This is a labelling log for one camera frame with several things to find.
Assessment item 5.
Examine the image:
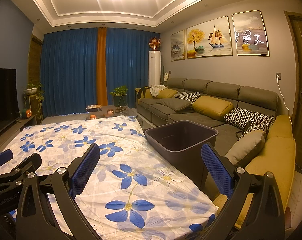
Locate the small yellow cushion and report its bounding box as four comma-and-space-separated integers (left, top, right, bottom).
156, 89, 178, 99

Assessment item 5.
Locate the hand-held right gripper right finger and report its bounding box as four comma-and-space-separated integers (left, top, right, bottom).
188, 142, 285, 240

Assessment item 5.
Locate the small framed painting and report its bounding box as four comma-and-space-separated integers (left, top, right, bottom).
170, 29, 186, 62

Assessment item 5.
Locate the white cloth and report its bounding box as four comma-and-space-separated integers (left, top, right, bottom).
150, 85, 168, 97

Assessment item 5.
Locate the framed sailboat painting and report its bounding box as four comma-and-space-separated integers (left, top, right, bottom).
186, 15, 233, 59

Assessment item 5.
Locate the grey trash bin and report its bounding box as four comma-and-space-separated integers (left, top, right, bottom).
144, 120, 219, 193

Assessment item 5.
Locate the grey and yellow sofa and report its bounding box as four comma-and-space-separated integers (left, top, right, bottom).
134, 77, 298, 233

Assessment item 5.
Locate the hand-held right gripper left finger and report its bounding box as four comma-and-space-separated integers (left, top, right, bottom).
16, 142, 109, 240

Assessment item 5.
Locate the trailing potted plant on stand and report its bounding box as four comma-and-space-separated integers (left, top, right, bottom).
23, 80, 45, 124

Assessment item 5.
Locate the grey television cabinet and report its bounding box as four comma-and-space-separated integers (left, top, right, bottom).
0, 116, 37, 153

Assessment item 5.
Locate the black garment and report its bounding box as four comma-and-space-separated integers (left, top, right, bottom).
136, 87, 151, 100

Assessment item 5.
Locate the wooden partition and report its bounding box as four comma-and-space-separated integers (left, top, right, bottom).
28, 35, 42, 85

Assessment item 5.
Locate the green potted plant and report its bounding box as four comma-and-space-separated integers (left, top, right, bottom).
109, 85, 129, 108

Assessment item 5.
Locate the orange flower decoration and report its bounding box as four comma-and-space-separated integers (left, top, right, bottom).
148, 37, 161, 51

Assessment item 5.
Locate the orange curtain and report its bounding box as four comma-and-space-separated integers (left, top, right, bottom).
96, 27, 109, 107

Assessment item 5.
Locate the blue curtain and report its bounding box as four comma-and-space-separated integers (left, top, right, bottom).
41, 28, 100, 117
105, 27, 163, 108

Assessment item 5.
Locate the beige and houndstooth cushion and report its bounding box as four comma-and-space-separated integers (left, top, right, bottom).
225, 119, 275, 167

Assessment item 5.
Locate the framed painting with light glare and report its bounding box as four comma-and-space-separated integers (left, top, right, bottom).
231, 10, 269, 56

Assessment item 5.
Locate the flat screen television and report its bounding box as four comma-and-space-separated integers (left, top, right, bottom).
0, 68, 17, 140

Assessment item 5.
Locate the grey cushion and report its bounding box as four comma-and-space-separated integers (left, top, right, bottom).
156, 98, 193, 112

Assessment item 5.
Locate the blue floral bed sheet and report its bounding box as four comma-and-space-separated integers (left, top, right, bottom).
0, 115, 219, 240

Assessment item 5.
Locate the small houndstooth cushion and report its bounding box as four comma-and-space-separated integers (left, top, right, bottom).
172, 91, 201, 104

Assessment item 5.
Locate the grey coffee table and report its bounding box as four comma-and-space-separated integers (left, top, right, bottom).
44, 105, 141, 124

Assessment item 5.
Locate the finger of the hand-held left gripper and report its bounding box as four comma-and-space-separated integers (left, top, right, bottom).
0, 149, 14, 170
0, 153, 42, 193

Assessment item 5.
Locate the white cable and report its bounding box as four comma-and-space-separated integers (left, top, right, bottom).
277, 79, 295, 132

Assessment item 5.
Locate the black bag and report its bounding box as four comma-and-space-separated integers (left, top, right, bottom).
236, 121, 254, 138

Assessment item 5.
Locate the white standing air conditioner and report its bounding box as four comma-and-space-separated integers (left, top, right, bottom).
148, 51, 161, 87

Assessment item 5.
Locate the large yellow cushion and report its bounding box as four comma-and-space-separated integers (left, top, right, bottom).
192, 95, 238, 121

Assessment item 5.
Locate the large houndstooth cushion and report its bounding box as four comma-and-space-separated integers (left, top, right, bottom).
223, 107, 276, 130

